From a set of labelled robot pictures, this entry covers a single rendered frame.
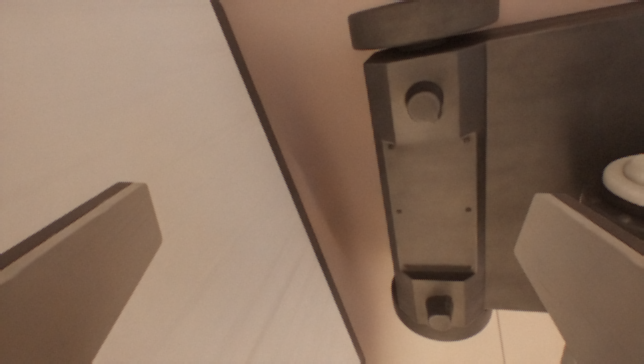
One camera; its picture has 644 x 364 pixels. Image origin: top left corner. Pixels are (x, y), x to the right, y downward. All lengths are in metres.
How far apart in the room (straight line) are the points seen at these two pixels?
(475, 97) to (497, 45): 0.06
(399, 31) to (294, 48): 0.29
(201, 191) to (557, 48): 0.46
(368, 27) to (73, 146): 0.35
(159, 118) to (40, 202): 0.16
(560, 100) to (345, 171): 0.41
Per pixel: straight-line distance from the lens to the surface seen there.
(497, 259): 0.61
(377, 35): 0.45
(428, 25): 0.43
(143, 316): 0.39
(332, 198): 0.77
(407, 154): 0.48
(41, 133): 0.36
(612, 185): 0.43
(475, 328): 0.71
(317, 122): 0.70
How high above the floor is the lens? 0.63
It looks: 57 degrees down
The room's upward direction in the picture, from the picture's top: 150 degrees counter-clockwise
